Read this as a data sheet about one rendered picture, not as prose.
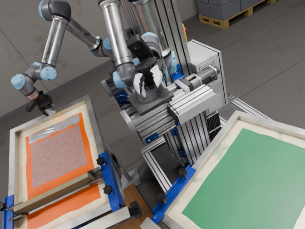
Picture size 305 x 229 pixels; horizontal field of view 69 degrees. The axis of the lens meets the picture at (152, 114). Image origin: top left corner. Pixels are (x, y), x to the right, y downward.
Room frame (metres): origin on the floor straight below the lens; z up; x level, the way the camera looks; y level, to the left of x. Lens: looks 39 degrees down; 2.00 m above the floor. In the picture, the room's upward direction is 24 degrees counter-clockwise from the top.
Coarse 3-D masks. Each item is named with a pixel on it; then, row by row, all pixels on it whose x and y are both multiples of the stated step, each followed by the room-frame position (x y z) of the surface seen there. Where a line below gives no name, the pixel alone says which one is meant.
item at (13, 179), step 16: (64, 112) 1.34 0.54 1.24; (16, 128) 1.35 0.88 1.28; (96, 128) 1.09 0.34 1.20; (16, 144) 1.24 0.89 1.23; (96, 144) 0.99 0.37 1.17; (16, 160) 1.12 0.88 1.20; (16, 176) 1.02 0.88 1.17; (16, 192) 0.92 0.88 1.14; (96, 208) 0.66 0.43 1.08; (16, 224) 0.75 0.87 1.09; (64, 224) 0.64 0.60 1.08; (80, 224) 0.62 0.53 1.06
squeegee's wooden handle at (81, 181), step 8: (80, 176) 0.79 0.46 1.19; (88, 176) 0.77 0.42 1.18; (64, 184) 0.78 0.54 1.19; (72, 184) 0.77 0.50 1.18; (80, 184) 0.78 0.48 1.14; (48, 192) 0.78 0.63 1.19; (56, 192) 0.76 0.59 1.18; (64, 192) 0.77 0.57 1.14; (32, 200) 0.77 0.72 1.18; (40, 200) 0.76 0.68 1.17; (48, 200) 0.77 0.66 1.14; (16, 208) 0.77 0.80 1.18; (24, 208) 0.76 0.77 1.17; (32, 208) 0.77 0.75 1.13
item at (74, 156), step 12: (60, 132) 1.21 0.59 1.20; (72, 132) 1.17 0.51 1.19; (84, 132) 1.13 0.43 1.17; (60, 144) 1.12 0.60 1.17; (72, 144) 1.08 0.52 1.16; (84, 144) 1.05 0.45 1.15; (60, 156) 1.04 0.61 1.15; (72, 156) 1.01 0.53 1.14; (84, 156) 0.98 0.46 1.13; (60, 168) 0.97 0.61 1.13; (72, 168) 0.94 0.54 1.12; (84, 168) 0.91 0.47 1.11; (84, 192) 0.78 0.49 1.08; (96, 192) 0.75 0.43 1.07; (72, 204) 0.74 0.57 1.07; (84, 204) 0.72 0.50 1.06
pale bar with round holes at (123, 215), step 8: (128, 208) 0.57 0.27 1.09; (104, 216) 0.58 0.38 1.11; (112, 216) 0.56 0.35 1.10; (120, 216) 0.55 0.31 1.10; (128, 216) 0.54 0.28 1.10; (88, 224) 0.57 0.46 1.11; (96, 224) 0.56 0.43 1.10; (104, 224) 0.54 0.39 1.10; (112, 224) 0.53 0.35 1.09; (120, 224) 0.54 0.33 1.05
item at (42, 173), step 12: (36, 132) 1.29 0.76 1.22; (36, 144) 1.19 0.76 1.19; (48, 144) 1.16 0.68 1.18; (36, 156) 1.11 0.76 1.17; (48, 156) 1.08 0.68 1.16; (36, 168) 1.03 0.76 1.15; (48, 168) 1.00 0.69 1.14; (36, 180) 0.95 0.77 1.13; (48, 180) 0.92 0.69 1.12; (60, 180) 0.89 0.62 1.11; (36, 192) 0.89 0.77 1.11; (60, 204) 0.77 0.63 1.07; (36, 216) 0.76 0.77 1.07; (48, 216) 0.73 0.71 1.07; (60, 216) 0.71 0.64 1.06; (36, 228) 0.70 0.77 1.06
